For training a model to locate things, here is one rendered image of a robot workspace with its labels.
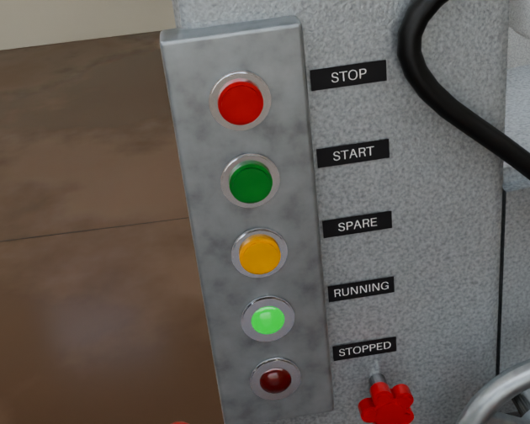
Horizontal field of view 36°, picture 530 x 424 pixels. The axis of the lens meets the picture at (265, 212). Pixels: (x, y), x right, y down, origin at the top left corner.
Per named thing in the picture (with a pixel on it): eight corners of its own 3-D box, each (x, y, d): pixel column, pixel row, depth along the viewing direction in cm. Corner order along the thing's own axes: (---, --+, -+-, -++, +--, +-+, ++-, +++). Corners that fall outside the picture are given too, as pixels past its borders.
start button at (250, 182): (272, 193, 50) (268, 155, 48) (274, 201, 49) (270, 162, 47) (230, 199, 49) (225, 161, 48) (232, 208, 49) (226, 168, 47)
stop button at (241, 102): (263, 116, 47) (259, 73, 46) (266, 123, 46) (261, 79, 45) (219, 123, 47) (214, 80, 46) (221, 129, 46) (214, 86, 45)
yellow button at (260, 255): (280, 264, 52) (277, 229, 51) (283, 272, 51) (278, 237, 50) (241, 270, 52) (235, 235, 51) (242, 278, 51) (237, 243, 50)
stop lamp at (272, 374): (292, 382, 57) (288, 355, 56) (295, 395, 56) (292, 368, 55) (258, 388, 57) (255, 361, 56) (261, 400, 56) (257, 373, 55)
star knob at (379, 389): (399, 392, 61) (397, 351, 59) (415, 431, 57) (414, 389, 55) (350, 400, 60) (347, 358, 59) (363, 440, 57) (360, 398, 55)
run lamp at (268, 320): (285, 324, 55) (282, 294, 54) (288, 336, 53) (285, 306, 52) (250, 329, 55) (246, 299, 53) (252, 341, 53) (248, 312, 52)
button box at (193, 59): (328, 388, 60) (294, 10, 47) (335, 412, 58) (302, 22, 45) (222, 405, 60) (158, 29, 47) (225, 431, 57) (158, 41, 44)
